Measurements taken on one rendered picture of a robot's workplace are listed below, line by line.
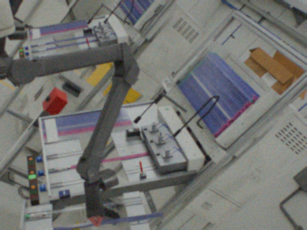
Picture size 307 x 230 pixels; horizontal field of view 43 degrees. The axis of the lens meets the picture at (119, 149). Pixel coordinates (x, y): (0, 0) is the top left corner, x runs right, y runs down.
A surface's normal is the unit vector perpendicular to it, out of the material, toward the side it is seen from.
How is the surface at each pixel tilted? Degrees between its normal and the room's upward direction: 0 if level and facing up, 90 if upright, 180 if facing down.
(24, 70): 61
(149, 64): 90
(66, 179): 44
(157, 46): 90
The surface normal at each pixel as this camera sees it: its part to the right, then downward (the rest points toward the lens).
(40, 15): 0.23, 0.60
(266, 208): -0.73, -0.41
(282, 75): -0.53, -0.54
